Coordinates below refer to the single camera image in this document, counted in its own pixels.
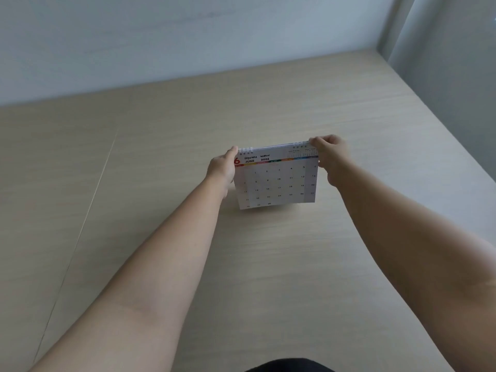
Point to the person's left hand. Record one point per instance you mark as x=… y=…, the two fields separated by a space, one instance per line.
x=221 y=168

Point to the person's right hand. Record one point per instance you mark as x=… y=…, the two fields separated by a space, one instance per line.
x=332 y=160

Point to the person's right thumb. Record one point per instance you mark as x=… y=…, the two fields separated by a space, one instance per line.
x=314 y=143

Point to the person's left thumb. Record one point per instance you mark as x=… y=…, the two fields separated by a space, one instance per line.
x=231 y=153

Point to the white spiral desk calendar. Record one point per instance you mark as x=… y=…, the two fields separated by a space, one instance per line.
x=276 y=179

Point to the person's left forearm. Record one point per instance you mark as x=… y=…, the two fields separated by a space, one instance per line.
x=135 y=282

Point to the person's right forearm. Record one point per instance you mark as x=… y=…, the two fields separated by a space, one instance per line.
x=418 y=259

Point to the person's black clothing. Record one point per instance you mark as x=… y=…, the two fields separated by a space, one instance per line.
x=285 y=365

